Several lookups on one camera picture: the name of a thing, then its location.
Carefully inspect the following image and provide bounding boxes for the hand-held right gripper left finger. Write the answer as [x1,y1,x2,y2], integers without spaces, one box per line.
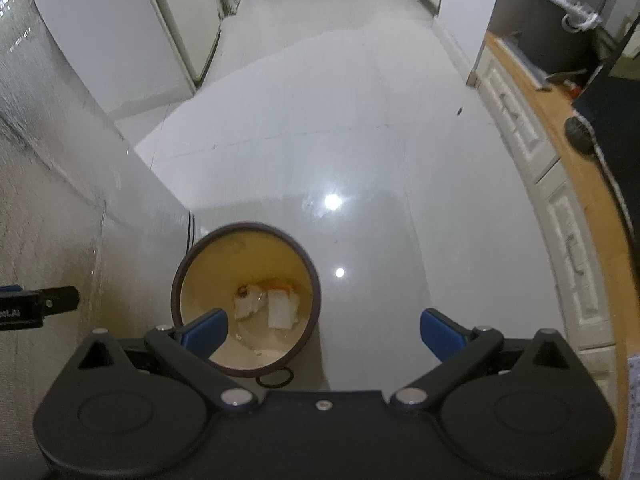
[74,308,267,411]

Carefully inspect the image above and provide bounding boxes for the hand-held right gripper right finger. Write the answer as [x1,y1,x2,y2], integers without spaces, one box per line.
[390,308,582,411]

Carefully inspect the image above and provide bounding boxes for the brown round trash can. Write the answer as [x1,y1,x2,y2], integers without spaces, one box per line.
[171,221,322,378]

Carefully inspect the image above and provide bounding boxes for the crumpled white tissue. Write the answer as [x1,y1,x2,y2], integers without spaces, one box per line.
[234,285,267,321]
[267,287,299,331]

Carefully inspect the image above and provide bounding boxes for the silver foil sheet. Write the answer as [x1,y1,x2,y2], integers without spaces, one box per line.
[0,0,193,461]

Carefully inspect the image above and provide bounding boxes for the white patterned sheet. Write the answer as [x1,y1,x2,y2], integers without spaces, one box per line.
[626,355,640,463]

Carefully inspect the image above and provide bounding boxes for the black computer mouse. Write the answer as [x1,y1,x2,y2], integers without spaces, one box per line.
[565,115,597,153]

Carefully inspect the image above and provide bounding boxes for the white cabinet wooden counter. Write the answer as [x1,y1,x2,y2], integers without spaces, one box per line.
[482,30,640,378]

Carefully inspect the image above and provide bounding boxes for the dark desk mat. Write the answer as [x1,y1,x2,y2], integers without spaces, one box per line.
[572,72,640,261]

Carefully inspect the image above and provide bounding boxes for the grey flat bar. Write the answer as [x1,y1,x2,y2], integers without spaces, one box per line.
[505,35,552,92]

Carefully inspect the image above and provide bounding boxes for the dark grey bin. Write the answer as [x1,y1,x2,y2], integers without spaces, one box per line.
[515,0,601,77]

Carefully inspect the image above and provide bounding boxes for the white power strip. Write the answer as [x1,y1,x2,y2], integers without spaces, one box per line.
[529,0,604,32]

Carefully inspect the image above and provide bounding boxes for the black rubber ring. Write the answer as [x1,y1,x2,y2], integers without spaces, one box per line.
[256,369,293,390]

